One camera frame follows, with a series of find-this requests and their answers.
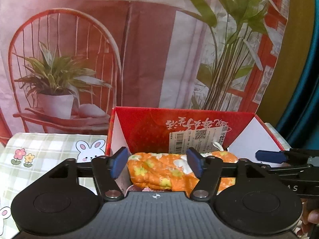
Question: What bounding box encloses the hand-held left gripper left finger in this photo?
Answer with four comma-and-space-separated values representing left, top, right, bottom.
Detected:
41, 146, 129, 202

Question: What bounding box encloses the person's right hand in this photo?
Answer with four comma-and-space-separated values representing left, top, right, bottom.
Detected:
296, 210, 319, 237

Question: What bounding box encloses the printed room scene backdrop cloth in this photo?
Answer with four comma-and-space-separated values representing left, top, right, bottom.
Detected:
0, 0, 291, 146

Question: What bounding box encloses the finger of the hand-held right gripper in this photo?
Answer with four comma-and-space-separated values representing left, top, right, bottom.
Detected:
256, 148, 319, 173

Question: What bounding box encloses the green checked bunny tablecloth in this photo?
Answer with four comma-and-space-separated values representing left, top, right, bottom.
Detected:
0, 123, 292, 233

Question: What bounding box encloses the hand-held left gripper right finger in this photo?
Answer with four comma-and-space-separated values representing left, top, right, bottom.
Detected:
186, 147, 275, 202

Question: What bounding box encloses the red strawberry print cardboard box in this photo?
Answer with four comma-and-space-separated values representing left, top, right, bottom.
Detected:
105, 107, 292, 192

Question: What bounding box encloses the orange floral cloth pouch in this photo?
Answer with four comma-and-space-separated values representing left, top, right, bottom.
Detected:
127, 142, 239, 193

